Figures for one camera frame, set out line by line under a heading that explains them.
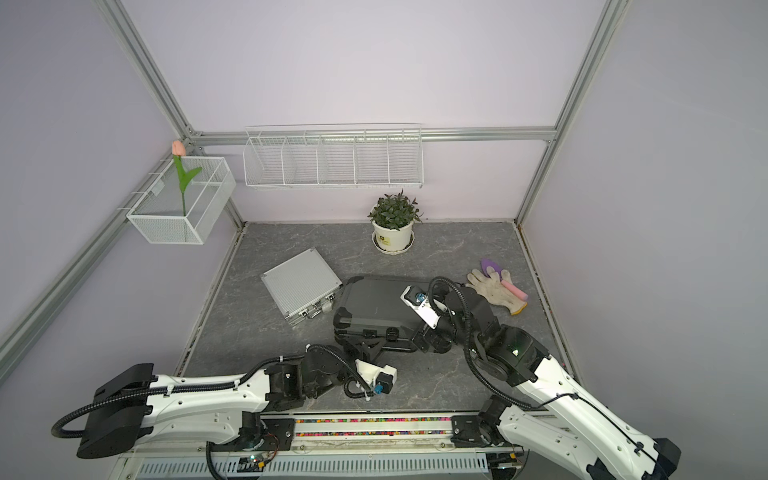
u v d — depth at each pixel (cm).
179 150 85
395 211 99
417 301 55
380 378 61
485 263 108
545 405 44
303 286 97
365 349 65
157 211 81
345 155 99
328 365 54
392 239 105
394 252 111
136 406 42
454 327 52
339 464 71
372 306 81
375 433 75
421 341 60
